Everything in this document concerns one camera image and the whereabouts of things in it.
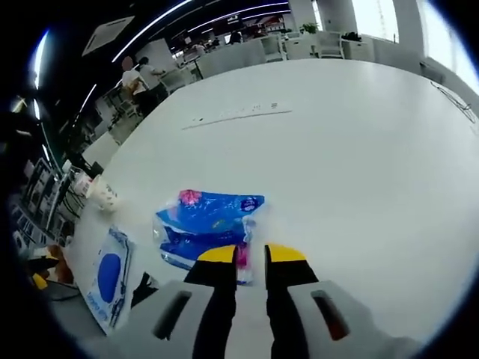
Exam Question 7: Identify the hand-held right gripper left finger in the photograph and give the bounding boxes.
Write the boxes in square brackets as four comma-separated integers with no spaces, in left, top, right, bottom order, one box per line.
[108,245,240,359]

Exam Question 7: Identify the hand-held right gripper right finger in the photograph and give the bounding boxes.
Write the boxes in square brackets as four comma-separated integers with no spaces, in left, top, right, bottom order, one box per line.
[263,242,424,359]

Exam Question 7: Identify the white-blue wipes packet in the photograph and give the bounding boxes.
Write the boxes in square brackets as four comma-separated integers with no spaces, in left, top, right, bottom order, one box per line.
[85,224,136,336]

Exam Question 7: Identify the floral print paper cup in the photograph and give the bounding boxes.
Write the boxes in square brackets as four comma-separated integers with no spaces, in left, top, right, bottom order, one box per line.
[86,175,120,213]

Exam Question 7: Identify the blue tissue packet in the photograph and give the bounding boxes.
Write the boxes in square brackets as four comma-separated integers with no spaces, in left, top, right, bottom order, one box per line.
[151,188,267,287]

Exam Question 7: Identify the person's left hand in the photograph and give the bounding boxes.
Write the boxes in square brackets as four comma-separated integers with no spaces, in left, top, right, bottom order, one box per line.
[46,243,75,283]

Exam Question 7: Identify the black tripod stand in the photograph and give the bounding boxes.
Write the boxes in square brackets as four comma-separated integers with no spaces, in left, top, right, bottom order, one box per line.
[35,96,105,179]

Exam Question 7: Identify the white table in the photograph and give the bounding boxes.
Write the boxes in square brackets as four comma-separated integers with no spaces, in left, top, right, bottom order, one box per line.
[48,58,479,349]

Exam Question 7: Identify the white table outlet strip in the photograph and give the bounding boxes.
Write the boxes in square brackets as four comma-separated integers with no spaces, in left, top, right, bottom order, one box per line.
[181,100,293,131]

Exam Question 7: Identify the ceiling air vent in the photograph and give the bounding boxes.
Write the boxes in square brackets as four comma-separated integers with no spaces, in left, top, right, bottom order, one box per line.
[81,15,135,57]

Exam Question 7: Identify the thin black wire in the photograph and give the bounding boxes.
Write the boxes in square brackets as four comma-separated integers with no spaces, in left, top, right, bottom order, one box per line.
[430,80,479,124]

